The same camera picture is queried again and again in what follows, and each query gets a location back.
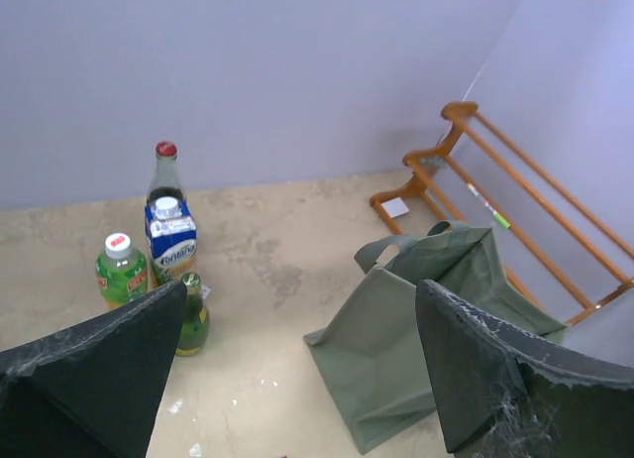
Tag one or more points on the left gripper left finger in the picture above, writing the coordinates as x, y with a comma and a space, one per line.
92, 389

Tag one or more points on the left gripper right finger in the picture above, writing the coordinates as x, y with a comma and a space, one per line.
501, 391

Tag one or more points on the green beer bottle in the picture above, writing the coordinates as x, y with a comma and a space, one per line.
196, 322

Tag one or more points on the green orange juice bottle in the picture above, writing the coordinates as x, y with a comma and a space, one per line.
121, 271

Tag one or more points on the green canvas bag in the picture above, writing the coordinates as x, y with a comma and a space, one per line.
370, 355

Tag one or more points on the blue juice carton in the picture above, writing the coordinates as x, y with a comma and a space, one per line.
172, 236

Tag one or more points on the glass cola bottle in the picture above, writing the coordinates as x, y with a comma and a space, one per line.
166, 180

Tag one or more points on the green marker on shelf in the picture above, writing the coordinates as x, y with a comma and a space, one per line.
503, 222

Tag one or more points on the white red small box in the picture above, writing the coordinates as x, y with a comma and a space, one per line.
395, 207

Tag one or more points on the grey metal clip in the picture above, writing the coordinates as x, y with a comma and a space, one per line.
435, 162

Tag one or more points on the orange wooden shelf rack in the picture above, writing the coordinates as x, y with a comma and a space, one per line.
563, 257

